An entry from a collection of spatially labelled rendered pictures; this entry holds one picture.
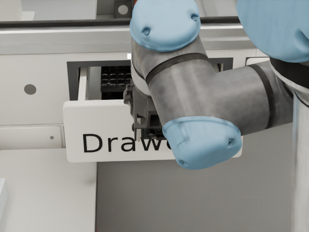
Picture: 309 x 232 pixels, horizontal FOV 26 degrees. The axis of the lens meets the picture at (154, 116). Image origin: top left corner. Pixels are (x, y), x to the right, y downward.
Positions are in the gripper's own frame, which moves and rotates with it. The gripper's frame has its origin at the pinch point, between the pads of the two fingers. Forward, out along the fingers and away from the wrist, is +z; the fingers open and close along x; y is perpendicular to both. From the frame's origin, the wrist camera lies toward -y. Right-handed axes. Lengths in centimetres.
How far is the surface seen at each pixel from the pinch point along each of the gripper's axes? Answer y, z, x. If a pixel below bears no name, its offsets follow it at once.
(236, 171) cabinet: 0.8, 28.6, 16.8
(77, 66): -13.2, 8.5, -12.9
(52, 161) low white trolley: 0.9, 18.0, -18.1
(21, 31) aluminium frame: -17.1, 2.8, -21.8
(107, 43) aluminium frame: -15.6, 4.8, -7.4
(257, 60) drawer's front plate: -12.9, 7.2, 18.8
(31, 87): -10.9, 11.7, -21.2
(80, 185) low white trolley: 6.8, 13.9, -12.8
